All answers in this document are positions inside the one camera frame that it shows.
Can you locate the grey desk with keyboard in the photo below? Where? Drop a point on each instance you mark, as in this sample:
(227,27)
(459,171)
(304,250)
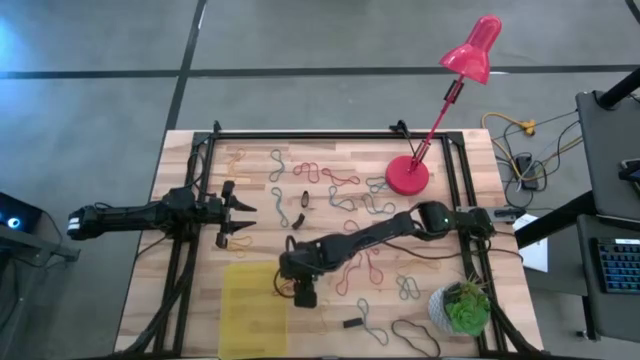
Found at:
(615,315)

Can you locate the thin black rubber band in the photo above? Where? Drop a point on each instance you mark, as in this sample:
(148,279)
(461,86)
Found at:
(407,321)

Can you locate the black metal stand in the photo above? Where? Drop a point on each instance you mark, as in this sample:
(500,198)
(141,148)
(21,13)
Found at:
(50,250)

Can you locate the green succulent in white pot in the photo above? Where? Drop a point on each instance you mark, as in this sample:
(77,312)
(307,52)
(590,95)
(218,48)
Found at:
(467,310)

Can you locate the red rubber band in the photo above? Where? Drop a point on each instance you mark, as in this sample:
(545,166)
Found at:
(311,176)
(350,221)
(350,270)
(334,176)
(371,264)
(285,289)

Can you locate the black aluminium rig frame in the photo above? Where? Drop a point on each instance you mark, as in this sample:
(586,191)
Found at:
(325,135)

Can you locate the translucent yellow plastic bin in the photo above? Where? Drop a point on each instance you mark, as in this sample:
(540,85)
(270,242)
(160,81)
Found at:
(252,310)

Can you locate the wide black rubber band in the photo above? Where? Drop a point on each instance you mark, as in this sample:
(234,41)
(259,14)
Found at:
(302,200)
(352,322)
(299,221)

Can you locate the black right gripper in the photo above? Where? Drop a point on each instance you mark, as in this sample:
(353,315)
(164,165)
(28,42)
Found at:
(302,262)

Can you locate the white paper sheet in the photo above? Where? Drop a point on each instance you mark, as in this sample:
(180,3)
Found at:
(535,255)

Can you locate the black smartphone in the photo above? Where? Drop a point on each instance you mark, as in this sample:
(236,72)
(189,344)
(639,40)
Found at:
(631,172)

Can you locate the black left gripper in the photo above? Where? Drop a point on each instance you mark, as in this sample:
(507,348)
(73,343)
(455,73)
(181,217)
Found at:
(210,210)

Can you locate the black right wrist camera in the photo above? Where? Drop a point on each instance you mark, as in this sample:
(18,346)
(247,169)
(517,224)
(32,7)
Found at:
(305,295)

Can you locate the black power adapter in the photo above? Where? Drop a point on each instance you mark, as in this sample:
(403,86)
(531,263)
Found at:
(526,172)

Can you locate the black pole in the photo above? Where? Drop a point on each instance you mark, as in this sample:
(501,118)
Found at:
(620,90)

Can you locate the black device with blue light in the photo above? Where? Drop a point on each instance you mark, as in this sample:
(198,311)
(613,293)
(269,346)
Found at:
(20,210)

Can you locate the grey desk top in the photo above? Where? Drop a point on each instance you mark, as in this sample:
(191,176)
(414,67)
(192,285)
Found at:
(605,160)

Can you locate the yellow rubber band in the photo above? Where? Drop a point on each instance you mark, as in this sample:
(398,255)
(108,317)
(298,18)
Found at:
(320,314)
(420,261)
(231,162)
(235,245)

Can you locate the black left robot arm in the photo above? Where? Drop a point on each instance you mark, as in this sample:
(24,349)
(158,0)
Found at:
(125,217)

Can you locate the backlit computer keyboard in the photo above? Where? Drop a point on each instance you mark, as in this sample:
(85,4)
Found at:
(620,265)

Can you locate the red desk lamp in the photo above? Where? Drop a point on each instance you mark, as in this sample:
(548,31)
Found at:
(407,175)

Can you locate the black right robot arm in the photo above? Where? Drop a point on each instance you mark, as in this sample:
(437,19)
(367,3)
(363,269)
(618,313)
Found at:
(360,240)

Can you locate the black desk leg bar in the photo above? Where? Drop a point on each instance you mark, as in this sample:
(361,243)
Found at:
(555,222)

